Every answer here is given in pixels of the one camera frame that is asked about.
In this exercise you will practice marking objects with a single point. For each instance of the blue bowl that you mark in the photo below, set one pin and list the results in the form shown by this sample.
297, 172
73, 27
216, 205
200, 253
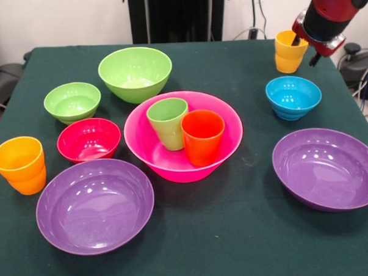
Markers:
293, 98

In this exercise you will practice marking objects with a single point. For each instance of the small red bowl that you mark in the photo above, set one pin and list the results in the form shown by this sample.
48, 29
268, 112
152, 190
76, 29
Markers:
89, 142

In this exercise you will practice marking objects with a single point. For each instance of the black floor stand base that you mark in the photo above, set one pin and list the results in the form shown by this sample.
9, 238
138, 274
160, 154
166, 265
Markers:
1, 81
356, 66

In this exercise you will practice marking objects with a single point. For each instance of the dark green tablecloth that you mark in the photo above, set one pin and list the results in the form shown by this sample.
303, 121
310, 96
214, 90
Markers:
206, 234

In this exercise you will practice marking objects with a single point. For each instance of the purple bowl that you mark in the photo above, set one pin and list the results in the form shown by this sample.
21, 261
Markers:
95, 209
326, 171

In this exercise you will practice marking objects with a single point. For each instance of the small green bowl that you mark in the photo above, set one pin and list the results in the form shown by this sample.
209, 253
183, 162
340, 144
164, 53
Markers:
72, 101

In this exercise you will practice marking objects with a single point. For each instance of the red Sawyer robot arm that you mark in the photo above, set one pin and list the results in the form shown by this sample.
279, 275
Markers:
328, 6

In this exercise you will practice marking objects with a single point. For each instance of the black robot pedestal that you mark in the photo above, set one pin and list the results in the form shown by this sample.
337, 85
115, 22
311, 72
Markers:
178, 16

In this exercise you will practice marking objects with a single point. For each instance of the green cup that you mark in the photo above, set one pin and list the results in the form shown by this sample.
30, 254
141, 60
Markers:
165, 126

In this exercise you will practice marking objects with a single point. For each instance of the orange cup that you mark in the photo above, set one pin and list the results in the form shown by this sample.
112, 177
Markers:
20, 166

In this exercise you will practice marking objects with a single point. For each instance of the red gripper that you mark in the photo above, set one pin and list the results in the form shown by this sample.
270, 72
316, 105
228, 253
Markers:
326, 47

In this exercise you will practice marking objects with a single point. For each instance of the large pink bowl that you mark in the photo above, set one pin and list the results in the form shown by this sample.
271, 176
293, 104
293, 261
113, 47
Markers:
138, 137

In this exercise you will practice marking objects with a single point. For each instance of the large green bowl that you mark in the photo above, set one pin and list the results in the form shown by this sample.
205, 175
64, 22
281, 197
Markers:
135, 70

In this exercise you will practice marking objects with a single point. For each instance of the red cup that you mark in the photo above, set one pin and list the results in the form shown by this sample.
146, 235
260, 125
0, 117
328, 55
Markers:
202, 143

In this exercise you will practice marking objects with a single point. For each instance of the yellow cup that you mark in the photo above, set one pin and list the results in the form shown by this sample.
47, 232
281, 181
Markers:
286, 60

